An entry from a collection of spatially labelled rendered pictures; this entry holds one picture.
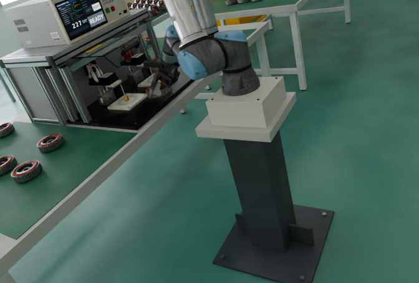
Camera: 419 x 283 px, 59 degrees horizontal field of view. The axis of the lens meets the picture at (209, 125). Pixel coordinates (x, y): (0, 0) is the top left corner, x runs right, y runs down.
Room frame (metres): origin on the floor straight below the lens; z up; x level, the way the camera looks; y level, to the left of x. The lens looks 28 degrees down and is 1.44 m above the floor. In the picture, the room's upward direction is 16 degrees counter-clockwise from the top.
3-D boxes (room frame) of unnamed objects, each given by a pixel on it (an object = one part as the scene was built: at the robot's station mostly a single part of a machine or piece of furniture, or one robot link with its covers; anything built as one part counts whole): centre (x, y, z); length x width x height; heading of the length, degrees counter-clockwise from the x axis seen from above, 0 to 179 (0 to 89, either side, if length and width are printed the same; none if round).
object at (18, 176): (1.32, 0.76, 0.77); 0.11 x 0.11 x 0.04
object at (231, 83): (1.34, -0.16, 0.90); 0.15 x 0.15 x 0.10
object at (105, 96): (1.82, 0.47, 0.80); 0.07 x 0.05 x 0.06; 142
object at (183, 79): (1.83, 0.30, 0.76); 0.64 x 0.47 x 0.02; 142
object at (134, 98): (1.73, 0.36, 0.78); 0.15 x 0.15 x 0.01; 52
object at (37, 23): (2.03, 0.53, 1.22); 0.44 x 0.39 x 0.20; 142
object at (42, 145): (1.52, 0.71, 0.77); 0.11 x 0.11 x 0.04
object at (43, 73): (1.98, 0.48, 0.92); 0.66 x 0.01 x 0.30; 142
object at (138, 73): (2.01, 0.32, 0.80); 0.07 x 0.05 x 0.06; 142
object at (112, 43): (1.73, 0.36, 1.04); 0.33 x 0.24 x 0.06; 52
